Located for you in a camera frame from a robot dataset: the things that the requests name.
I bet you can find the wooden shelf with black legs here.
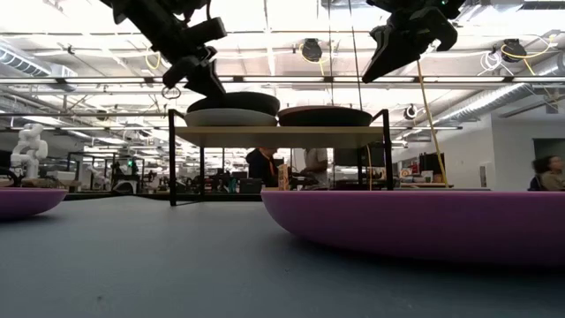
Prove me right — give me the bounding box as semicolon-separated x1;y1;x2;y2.
167;108;395;208

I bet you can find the person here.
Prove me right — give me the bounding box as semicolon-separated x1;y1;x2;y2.
302;148;330;190
245;148;280;189
531;154;565;193

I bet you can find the white humanoid robot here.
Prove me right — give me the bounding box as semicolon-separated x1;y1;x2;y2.
9;123;49;180

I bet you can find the white plate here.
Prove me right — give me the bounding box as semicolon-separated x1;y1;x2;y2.
184;108;278;128

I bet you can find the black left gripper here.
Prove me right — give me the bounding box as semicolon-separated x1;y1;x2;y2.
127;8;227;101

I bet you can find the dark grey plate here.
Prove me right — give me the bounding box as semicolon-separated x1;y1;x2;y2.
279;112;373;128

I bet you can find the dark teal plate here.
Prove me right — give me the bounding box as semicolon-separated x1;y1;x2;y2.
186;91;281;117

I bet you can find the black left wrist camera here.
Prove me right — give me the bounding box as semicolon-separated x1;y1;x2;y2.
180;16;228;48

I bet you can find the small printed cardboard box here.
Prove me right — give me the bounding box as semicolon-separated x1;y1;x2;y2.
276;163;290;191

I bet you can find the black hanging cable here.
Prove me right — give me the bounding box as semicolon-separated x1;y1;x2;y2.
348;0;365;111

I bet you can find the blue table mat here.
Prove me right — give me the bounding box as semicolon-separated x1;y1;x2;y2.
0;193;565;318

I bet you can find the purple plate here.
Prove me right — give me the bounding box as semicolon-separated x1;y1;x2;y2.
260;189;565;266
0;187;69;221

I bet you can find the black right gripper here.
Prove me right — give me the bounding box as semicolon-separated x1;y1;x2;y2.
361;7;458;84

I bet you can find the salmon pink plate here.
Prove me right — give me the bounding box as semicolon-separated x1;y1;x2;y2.
277;105;373;117

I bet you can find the yellow hanging cable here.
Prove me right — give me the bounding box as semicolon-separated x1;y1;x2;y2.
415;57;449;188

